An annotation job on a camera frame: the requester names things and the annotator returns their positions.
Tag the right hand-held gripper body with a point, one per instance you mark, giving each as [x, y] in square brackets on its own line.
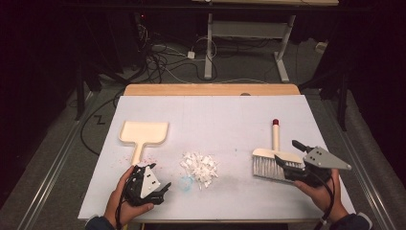
[322, 159]

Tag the white foam board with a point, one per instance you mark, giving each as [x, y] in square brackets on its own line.
[207, 108]

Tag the aluminium rail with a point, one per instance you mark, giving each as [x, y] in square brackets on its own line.
[54, 166]
[360, 166]

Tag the person's right hand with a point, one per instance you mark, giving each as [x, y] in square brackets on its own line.
[325, 198]

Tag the white metal frame desk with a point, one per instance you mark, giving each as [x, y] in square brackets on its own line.
[209, 48]

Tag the cream dustpan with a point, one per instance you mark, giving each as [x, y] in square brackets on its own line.
[143, 132]

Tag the pile of white paper scraps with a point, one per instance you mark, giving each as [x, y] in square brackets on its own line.
[199, 167]

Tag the cream brush with red tip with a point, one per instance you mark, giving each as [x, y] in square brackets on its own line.
[276, 137]

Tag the black metal stand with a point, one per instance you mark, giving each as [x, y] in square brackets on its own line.
[79, 96]
[342, 102]

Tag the person's left hand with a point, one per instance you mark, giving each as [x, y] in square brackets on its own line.
[126, 212]

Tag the white power strip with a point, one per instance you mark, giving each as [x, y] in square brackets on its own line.
[321, 47]

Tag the round dark table grommet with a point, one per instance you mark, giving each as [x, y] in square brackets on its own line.
[245, 94]

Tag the white power adapter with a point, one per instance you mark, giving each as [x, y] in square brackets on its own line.
[191, 55]

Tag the wooden table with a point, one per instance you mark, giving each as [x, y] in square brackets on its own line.
[207, 89]

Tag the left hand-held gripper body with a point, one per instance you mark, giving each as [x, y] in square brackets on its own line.
[146, 183]

